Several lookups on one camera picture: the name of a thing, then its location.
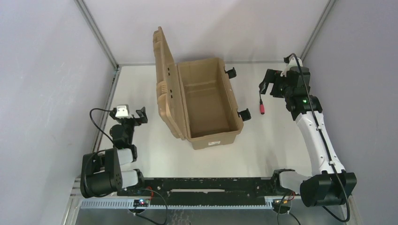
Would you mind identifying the upper black bin latch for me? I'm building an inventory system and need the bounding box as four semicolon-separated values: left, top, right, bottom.
224;67;237;79

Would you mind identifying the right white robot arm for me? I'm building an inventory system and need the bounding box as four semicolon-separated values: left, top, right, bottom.
259;67;357;207

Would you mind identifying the red black screwdriver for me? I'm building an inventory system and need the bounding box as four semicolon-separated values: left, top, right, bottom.
259;92;265;115

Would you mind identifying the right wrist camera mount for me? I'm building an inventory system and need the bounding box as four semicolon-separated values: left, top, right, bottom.
281;54;303;76

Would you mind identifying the black bin latch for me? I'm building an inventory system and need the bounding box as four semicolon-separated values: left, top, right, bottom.
224;67;237;79
238;108;252;122

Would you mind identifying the aluminium frame post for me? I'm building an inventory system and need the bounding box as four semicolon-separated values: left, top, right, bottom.
300;0;337;61
74;0;119;70

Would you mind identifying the control board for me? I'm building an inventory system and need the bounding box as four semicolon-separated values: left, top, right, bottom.
272;199;292;208
133;199;150;208

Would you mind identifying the left aluminium frame post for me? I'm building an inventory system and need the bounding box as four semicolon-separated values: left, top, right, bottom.
74;0;119;70

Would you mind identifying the lower black bin latch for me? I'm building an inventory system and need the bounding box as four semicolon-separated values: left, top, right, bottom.
238;108;252;122

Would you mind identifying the right aluminium frame post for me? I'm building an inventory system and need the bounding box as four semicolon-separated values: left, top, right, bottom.
300;0;337;61

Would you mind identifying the right control board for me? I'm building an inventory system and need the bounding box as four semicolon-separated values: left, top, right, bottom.
272;199;292;208

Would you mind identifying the left control board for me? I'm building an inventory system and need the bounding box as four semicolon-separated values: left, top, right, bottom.
133;199;150;208

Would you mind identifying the tan plastic storage bin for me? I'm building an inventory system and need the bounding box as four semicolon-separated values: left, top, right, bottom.
153;27;244;150

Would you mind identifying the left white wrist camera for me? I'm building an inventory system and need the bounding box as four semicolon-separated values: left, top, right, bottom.
115;105;130;119

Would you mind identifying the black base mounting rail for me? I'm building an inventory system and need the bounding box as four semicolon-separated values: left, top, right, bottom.
117;177;290;206

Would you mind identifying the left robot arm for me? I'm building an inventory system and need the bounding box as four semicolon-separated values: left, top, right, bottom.
80;105;148;198

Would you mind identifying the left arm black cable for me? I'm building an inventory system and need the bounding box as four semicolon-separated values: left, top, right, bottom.
80;108;117;198

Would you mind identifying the slotted grey cable duct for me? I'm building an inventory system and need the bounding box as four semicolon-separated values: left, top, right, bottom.
80;199;273;210

